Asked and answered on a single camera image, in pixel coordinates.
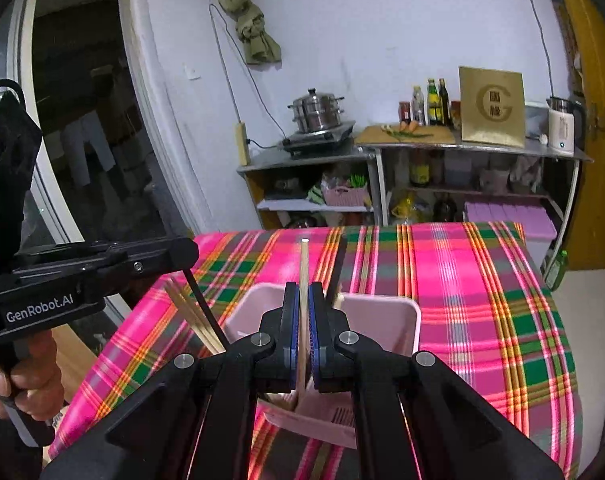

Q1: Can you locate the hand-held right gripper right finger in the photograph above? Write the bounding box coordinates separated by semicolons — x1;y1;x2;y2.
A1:
307;281;566;480

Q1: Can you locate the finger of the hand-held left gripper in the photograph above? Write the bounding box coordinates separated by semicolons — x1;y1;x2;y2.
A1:
127;237;199;287

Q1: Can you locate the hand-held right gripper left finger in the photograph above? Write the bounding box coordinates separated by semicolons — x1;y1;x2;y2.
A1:
41;281;300;480

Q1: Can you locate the black chopstick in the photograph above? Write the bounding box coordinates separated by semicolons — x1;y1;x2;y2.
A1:
184;267;230;352
327;234;349;306

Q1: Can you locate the wooden chopstick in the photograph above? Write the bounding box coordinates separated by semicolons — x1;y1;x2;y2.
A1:
163;287;213;357
172;276;226;351
167;280;220;356
297;239;312;392

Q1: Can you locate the pink utensil basket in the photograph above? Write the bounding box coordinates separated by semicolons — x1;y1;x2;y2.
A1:
217;282;423;453

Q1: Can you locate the person's left hand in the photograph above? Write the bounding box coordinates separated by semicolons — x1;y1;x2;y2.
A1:
0;331;66;425

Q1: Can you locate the white hanging clothing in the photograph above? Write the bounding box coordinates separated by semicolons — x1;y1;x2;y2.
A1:
62;110;118;201

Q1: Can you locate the pink woven shelf basket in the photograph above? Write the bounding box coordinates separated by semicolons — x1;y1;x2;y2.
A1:
321;185;369;207

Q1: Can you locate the pink plaid tablecloth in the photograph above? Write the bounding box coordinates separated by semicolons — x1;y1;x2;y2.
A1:
47;222;581;480

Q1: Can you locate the low metal shelf table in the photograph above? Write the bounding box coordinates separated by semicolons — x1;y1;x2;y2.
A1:
237;147;378;231

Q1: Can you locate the black induction cooker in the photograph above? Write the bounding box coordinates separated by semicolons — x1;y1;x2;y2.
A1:
281;120;357;157

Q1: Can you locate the yellow label bottle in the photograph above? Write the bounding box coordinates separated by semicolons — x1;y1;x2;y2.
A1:
410;150;431;187

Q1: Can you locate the steel steamer pot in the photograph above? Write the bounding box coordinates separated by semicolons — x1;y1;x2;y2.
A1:
288;87;346;133

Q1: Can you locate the pink plastic storage box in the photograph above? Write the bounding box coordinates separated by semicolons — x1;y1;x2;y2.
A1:
465;200;558;261

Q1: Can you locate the wooden cutting board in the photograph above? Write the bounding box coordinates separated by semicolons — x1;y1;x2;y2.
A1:
355;124;457;145

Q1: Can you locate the green hanging cloth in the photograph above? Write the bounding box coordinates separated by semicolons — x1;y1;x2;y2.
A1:
210;0;283;66

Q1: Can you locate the green plastic bottle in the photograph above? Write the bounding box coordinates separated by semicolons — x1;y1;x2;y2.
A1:
543;250;568;291

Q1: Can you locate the clear plastic bottle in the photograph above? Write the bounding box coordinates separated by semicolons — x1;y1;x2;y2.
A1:
411;85;427;127

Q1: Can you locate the long metal shelf table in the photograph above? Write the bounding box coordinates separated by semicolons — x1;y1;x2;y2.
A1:
357;137;594;228

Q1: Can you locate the green oil bottle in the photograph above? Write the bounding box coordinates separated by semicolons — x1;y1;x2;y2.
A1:
427;78;442;127

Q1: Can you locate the dark sauce bottle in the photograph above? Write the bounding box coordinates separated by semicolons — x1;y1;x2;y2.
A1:
439;78;451;127

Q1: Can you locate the gold square box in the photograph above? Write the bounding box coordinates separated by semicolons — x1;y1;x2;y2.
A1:
457;66;526;148

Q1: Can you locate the white electric kettle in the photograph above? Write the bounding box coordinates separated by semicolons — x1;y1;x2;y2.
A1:
547;96;586;155

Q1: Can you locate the yellow wooden door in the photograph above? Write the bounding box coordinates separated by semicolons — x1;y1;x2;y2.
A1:
547;0;605;271

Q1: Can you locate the white arched door frame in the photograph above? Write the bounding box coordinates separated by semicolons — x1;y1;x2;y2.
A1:
7;0;218;261

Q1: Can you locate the black power cable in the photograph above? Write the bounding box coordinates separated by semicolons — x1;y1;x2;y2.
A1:
208;2;287;150

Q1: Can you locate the thin wall cable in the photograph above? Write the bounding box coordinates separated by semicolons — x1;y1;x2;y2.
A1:
513;0;554;101

